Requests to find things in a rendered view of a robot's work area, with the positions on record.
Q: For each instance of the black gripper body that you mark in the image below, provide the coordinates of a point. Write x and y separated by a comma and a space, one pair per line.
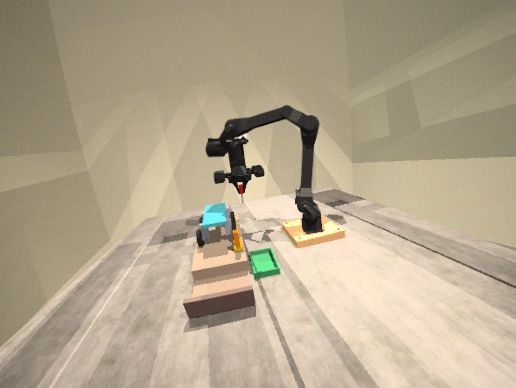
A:
219, 176

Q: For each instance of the green tray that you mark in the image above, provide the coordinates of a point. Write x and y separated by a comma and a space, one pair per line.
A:
263, 262
265, 273

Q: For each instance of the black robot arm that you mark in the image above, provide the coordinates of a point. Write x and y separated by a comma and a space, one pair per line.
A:
309, 126

